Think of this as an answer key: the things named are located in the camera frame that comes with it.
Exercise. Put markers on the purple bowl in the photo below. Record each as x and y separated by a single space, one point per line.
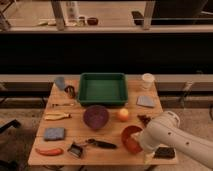
96 117

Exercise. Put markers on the green plastic tray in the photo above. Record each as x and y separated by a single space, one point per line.
109 89

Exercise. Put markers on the black binder clip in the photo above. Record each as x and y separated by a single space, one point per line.
75 150

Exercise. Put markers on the black handled peeler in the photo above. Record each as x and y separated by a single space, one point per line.
101 144

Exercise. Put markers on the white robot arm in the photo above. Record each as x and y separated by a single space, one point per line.
164 129

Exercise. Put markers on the white paper cup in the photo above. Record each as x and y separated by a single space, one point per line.
147 80

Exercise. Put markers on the dark bowl on shelf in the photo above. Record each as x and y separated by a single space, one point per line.
92 21

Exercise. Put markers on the yellow banana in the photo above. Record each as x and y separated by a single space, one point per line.
53 117

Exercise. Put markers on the red bowl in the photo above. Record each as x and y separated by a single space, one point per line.
129 143

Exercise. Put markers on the orange carrot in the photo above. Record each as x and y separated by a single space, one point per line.
50 152

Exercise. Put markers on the dark metal can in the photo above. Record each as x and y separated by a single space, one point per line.
70 91

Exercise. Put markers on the clear bottle on shelf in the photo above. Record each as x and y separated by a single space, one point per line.
72 12

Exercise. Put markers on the wooden table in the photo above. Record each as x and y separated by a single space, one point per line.
77 131

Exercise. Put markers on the yellow-red apple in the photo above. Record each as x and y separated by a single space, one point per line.
123 115

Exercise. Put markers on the dark grape bunch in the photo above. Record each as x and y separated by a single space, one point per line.
144 119

